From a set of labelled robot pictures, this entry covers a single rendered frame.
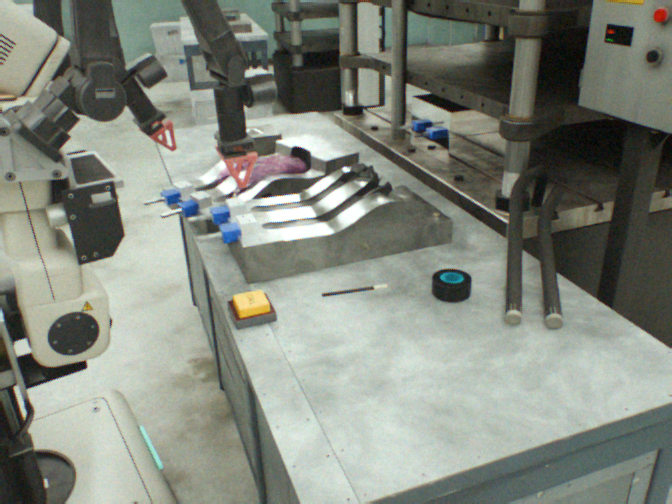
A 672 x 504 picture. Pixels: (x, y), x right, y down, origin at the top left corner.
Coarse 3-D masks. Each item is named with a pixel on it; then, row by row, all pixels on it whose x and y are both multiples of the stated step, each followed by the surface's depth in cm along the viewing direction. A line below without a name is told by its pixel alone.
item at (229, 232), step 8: (240, 216) 136; (248, 216) 136; (224, 224) 136; (232, 224) 135; (240, 224) 133; (248, 224) 133; (256, 224) 134; (216, 232) 134; (224, 232) 132; (232, 232) 133; (240, 232) 133; (248, 232) 134; (256, 232) 134; (200, 240) 133; (224, 240) 133; (232, 240) 133
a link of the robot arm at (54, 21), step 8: (32, 0) 133; (40, 0) 131; (48, 0) 132; (56, 0) 133; (40, 8) 132; (48, 8) 133; (56, 8) 134; (40, 16) 132; (48, 16) 133; (56, 16) 134; (48, 24) 133; (56, 24) 134; (56, 32) 134; (64, 64) 136; (56, 72) 136; (64, 72) 137
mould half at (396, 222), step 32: (352, 192) 145; (384, 192) 141; (320, 224) 139; (352, 224) 135; (384, 224) 138; (416, 224) 143; (448, 224) 144; (256, 256) 130; (288, 256) 133; (320, 256) 136; (352, 256) 139
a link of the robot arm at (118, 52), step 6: (108, 0) 139; (114, 18) 141; (114, 24) 141; (114, 30) 141; (114, 36) 141; (114, 42) 142; (120, 42) 143; (114, 48) 142; (120, 48) 143; (114, 54) 142; (120, 54) 143; (120, 60) 144
